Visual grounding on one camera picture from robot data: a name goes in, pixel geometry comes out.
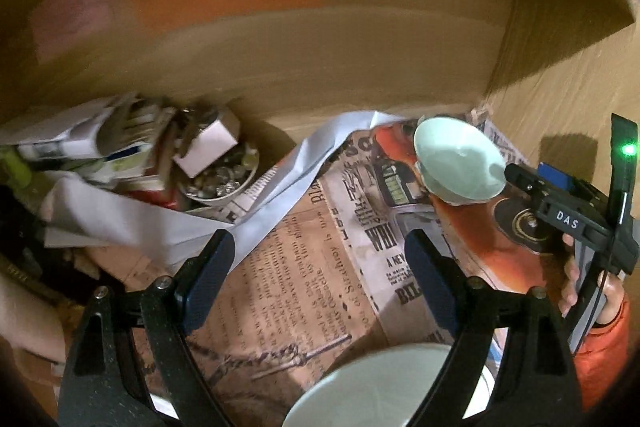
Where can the mint green bowl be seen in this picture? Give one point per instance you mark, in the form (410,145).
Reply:
(457,162)

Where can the white folded card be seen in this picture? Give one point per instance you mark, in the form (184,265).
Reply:
(209,145)

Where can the orange sleeve forearm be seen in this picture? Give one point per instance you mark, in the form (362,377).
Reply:
(602,357)

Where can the vintage newspaper print mat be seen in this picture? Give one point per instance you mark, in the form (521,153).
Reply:
(326,286)

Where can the small bowl of trinkets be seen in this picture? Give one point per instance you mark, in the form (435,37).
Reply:
(226,177)

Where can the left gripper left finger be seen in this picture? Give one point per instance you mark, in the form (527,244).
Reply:
(103,383)

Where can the white paper sheet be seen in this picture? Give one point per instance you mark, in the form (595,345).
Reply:
(79,214)

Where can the right hand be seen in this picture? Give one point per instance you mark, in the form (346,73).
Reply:
(613,288)

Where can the dark wine bottle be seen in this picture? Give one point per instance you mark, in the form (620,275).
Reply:
(23,256)

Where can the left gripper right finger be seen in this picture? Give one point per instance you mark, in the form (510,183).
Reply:
(536,384)

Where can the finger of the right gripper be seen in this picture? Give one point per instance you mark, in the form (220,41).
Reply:
(555,176)
(536,192)

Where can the mint green plate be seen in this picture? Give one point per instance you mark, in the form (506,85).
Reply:
(384,388)

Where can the left hand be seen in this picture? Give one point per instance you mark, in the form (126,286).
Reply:
(29,323)

